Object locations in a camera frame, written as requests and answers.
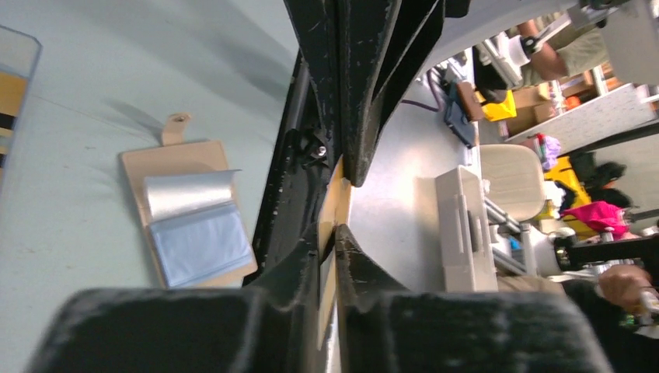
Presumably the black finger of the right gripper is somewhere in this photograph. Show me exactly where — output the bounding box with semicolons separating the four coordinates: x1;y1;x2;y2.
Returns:
338;1;445;187
284;0;340;165

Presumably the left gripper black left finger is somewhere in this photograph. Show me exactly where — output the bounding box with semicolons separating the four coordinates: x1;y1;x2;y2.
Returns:
27;225;319;372

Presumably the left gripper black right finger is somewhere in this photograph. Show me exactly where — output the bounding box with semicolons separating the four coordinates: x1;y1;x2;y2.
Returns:
334;225;612;372

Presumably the orange credit card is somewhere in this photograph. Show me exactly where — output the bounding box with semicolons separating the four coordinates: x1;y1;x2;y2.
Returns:
317;156;353;350

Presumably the clear plastic card box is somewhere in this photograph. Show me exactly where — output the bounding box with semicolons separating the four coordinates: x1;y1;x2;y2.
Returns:
1;26;43;176

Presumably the orange credit cards stack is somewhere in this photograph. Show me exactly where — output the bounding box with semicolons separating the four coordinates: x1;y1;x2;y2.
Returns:
1;71;28;166

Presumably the grey plastic case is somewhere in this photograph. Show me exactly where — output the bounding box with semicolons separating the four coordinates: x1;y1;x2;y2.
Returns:
435;166;498;292

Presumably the beige office chair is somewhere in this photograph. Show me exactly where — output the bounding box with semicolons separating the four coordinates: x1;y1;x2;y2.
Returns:
479;144;546;222

